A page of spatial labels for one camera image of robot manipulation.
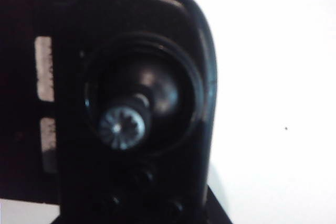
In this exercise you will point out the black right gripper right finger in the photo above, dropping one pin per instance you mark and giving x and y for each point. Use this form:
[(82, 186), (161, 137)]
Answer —
[(214, 214)]

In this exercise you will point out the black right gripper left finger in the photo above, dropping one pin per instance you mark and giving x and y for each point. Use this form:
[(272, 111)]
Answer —
[(68, 219)]

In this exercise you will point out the black dual-joystick remote control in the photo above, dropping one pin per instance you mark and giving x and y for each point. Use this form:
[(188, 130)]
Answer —
[(120, 127)]

